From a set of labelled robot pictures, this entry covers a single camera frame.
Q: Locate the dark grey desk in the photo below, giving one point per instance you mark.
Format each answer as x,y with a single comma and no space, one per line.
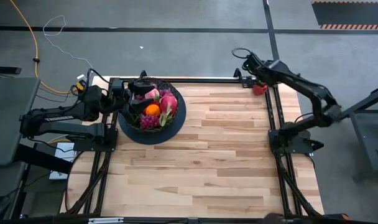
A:
5,102

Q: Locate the black aluminium table frame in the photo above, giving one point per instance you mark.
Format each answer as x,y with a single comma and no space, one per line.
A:
207,80

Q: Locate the small purple grape bunch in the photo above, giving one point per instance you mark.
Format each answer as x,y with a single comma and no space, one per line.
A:
149,122

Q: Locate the pink yellow peach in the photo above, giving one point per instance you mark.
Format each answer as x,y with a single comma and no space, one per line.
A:
151,93

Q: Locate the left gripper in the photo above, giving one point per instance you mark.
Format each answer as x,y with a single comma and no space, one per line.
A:
123,93

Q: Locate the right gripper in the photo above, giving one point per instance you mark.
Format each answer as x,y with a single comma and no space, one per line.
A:
257,70

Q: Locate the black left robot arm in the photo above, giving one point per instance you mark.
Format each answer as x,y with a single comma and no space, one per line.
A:
58,119

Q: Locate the white plug adapter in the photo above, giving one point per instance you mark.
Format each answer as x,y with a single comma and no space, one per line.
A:
81,76

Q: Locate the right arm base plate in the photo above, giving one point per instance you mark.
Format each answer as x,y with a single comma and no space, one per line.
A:
301,146

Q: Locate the black metal stand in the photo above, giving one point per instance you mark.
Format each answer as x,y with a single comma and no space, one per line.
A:
363,140

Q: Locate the black desk leg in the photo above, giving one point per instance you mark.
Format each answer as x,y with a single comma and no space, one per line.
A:
43,158

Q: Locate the yellow power plug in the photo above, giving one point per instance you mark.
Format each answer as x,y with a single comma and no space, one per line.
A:
80,86

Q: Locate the orange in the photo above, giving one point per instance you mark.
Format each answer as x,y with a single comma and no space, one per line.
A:
152,110

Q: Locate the round dark blue mat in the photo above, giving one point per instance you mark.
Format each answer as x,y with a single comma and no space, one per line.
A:
145,139

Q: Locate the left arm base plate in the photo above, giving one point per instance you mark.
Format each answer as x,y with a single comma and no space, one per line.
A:
92,146

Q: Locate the black hazard striped mat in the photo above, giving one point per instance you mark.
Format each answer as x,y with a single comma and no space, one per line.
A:
347,14

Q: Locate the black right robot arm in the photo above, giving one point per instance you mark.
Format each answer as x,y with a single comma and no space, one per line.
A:
307,88

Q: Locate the person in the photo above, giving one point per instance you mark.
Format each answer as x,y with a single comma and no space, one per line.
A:
274,218

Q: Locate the black flat bar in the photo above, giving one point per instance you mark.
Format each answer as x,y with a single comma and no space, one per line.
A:
5,70

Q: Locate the small red fruit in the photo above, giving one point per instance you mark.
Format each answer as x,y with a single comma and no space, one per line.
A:
259,89

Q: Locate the pink dragon fruit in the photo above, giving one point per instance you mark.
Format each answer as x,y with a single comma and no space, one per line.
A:
168,103

